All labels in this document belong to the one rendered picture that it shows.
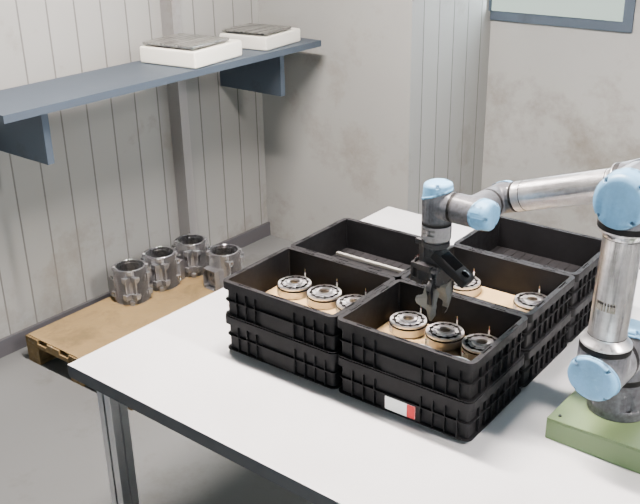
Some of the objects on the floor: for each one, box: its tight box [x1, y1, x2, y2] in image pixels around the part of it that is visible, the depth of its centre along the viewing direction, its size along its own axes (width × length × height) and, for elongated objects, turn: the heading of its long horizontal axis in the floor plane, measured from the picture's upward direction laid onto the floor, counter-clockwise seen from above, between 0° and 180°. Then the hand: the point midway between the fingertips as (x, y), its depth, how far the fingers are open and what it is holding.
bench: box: [67, 206, 640, 504], centre depth 276 cm, size 160×160×70 cm
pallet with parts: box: [25, 233, 245, 411], centre depth 406 cm, size 107×74×30 cm
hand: (439, 313), depth 228 cm, fingers open, 5 cm apart
